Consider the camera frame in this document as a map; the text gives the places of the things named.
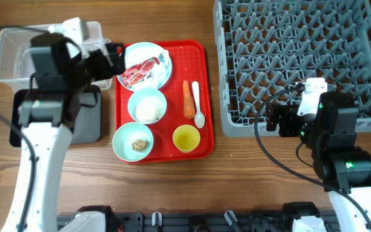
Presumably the red snack wrapper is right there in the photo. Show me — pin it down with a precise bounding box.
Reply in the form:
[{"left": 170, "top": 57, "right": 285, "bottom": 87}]
[{"left": 120, "top": 57, "right": 160, "bottom": 88}]

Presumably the light blue rice bowl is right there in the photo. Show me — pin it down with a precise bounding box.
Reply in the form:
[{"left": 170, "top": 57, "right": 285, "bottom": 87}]
[{"left": 128, "top": 88, "right": 167, "bottom": 124}]

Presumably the white rice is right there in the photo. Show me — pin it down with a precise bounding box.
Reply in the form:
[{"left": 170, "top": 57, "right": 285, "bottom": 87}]
[{"left": 134, "top": 97, "right": 164, "bottom": 124}]

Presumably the light green bowl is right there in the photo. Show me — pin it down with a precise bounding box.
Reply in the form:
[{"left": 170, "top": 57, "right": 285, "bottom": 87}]
[{"left": 112, "top": 122, "right": 154, "bottom": 162}]

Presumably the brown mushroom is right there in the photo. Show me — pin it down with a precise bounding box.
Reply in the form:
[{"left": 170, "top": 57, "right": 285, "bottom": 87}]
[{"left": 131, "top": 139, "right": 148, "bottom": 151}]

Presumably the orange carrot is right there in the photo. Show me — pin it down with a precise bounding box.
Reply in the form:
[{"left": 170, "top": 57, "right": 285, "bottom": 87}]
[{"left": 182, "top": 81, "right": 195, "bottom": 119}]

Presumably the yellow cup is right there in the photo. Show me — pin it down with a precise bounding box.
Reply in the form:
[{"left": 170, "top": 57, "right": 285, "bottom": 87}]
[{"left": 173, "top": 124, "right": 201, "bottom": 153}]

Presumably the white tissue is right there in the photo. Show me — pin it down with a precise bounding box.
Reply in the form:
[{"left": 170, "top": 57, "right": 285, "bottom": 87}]
[{"left": 148, "top": 50, "right": 172, "bottom": 89}]

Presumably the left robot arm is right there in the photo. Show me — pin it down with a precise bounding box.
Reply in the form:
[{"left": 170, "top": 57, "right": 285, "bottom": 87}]
[{"left": 3, "top": 33, "right": 125, "bottom": 231}]

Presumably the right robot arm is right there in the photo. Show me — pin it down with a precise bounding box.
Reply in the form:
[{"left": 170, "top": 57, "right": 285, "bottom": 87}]
[{"left": 262, "top": 92, "right": 371, "bottom": 231}]

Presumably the grey dishwasher rack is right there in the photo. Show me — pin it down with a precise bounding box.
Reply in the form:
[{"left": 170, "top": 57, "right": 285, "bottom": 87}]
[{"left": 213, "top": 0, "right": 371, "bottom": 137}]

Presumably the large light blue plate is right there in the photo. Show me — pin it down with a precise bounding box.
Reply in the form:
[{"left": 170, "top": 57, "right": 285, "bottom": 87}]
[{"left": 117, "top": 42, "right": 165, "bottom": 92}]

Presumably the black tray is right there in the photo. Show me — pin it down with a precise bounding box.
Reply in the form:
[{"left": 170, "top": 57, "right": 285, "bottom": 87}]
[{"left": 9, "top": 85, "right": 102, "bottom": 147}]

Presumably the clear plastic bin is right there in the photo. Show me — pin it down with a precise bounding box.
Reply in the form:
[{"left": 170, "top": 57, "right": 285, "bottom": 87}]
[{"left": 0, "top": 21, "right": 112, "bottom": 92}]

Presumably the white spoon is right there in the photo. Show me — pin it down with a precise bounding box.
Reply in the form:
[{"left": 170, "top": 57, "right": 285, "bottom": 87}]
[{"left": 191, "top": 81, "right": 205, "bottom": 129}]

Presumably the red serving tray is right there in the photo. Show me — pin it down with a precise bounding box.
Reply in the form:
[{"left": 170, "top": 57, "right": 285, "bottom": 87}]
[{"left": 114, "top": 39, "right": 214, "bottom": 164}]

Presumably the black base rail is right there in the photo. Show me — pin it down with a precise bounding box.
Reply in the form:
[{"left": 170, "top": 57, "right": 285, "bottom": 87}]
[{"left": 56, "top": 202, "right": 339, "bottom": 232}]

